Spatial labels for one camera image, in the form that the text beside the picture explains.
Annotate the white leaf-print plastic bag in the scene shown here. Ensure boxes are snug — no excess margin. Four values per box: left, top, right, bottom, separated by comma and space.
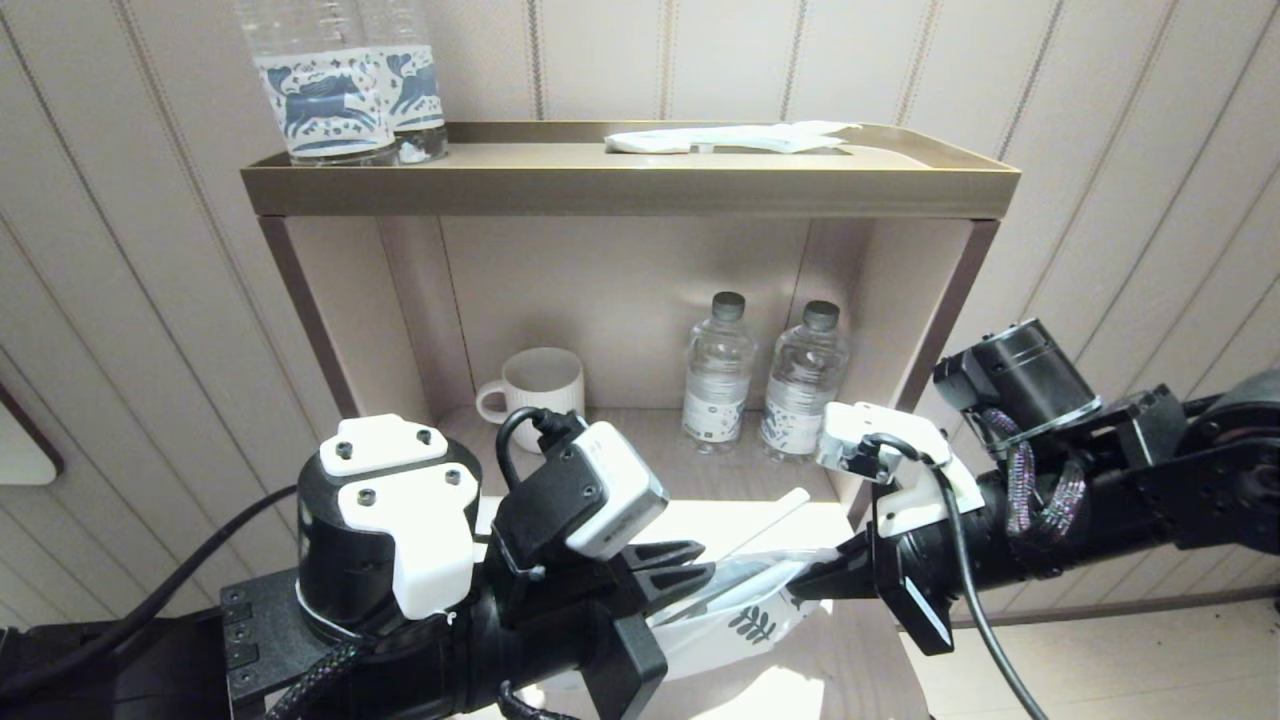
545, 545, 851, 693

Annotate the white folded sachet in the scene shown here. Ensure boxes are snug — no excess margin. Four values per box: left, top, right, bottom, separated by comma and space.
605, 134, 693, 156

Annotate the slim white toothbrush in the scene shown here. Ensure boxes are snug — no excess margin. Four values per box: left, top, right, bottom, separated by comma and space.
715, 488, 811, 561

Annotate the braided arm cable sleeve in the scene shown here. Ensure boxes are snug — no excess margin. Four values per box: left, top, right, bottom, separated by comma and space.
265, 640, 581, 720
985, 405, 1086, 576

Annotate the smooth black left arm cable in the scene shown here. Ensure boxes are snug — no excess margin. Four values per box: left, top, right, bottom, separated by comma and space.
0, 485, 301, 701

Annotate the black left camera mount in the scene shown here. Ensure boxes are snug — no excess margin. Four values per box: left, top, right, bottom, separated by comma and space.
490, 450, 613, 601

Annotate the white wall fixture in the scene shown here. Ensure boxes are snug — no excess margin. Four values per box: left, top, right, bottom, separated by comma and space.
0, 385, 65, 488

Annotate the small clear water bottle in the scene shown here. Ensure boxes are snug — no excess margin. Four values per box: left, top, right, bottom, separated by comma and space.
681, 291, 756, 456
757, 300, 851, 464

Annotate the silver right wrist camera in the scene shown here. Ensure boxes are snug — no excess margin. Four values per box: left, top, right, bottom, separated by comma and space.
815, 405, 883, 481

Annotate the white packet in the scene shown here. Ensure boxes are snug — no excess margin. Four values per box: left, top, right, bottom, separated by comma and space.
690, 122, 863, 156

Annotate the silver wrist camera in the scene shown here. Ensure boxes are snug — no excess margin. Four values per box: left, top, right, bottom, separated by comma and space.
565, 420, 669, 561
815, 405, 883, 481

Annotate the white left arm joint cover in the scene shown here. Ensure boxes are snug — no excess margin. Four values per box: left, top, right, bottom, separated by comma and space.
318, 413, 483, 621

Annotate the large bottle blue deer label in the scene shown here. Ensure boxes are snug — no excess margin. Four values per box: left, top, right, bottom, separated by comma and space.
235, 0, 401, 166
358, 0, 451, 163

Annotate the white ribbed mug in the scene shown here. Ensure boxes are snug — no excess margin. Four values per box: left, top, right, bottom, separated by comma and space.
477, 347, 587, 429

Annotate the black left camera cable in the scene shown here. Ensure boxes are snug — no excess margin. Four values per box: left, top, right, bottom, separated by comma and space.
495, 405, 588, 491

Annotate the black right camera cable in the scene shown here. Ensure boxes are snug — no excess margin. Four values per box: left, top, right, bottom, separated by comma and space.
850, 432, 1051, 720

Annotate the black camera cable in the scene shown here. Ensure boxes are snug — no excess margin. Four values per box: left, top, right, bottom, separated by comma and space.
850, 432, 1051, 720
495, 405, 588, 491

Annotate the bronze open shelf unit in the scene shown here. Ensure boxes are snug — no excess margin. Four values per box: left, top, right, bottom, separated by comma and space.
240, 121, 1022, 526

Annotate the braided right arm cable sleeve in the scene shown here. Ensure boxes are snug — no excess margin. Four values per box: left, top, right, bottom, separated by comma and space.
985, 405, 1086, 576

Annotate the braided left arm cable sleeve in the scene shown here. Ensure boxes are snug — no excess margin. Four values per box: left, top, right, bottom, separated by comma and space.
265, 640, 581, 720

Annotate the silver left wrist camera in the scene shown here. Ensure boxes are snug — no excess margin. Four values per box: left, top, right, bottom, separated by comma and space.
565, 420, 669, 561

